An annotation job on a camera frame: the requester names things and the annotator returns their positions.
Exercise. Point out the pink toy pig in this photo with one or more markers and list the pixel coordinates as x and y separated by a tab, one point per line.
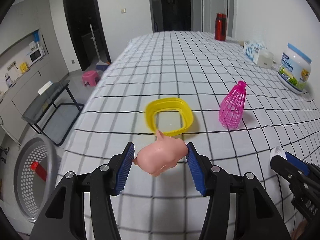
161	155

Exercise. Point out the red toothpaste box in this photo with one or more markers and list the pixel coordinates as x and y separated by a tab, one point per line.
39	170

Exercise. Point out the dark glass side table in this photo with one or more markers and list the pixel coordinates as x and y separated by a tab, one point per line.
53	120

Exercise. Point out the checkered white tablecloth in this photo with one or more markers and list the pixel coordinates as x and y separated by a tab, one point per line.
196	68

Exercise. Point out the pink plastic mesh cone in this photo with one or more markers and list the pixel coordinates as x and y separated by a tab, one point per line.
232	106

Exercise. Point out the small bottle on counter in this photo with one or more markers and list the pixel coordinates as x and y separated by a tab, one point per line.
8	80

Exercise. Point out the yellow item on counter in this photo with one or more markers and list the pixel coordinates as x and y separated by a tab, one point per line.
23	67

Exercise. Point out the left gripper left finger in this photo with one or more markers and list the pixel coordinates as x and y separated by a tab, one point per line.
62	217

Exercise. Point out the grey kitchen cabinets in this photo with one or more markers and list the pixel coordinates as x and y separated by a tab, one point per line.
26	26

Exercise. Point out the white microwave oven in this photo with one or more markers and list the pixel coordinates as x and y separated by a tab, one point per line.
36	55

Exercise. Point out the pink plastic stool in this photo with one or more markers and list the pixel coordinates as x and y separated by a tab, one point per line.
90	78

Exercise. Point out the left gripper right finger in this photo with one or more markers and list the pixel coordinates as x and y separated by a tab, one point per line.
256	216

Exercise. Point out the grey perforated laundry basket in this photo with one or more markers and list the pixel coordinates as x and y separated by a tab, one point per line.
30	190

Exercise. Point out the blue white tissue pack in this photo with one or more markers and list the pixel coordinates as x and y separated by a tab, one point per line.
251	49

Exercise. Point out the person's hand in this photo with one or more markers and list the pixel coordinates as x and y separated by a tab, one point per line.
299	230

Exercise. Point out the white plastic jar lid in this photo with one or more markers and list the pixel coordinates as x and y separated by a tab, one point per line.
278	150

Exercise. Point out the red thermos bottle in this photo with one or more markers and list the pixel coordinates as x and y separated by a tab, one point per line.
220	27

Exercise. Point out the white box on side table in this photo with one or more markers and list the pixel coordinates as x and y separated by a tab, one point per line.
44	87

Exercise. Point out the white small box device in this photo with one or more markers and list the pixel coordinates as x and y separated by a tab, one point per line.
265	59

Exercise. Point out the white milk powder jar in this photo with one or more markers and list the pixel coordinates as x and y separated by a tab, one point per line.
294	69

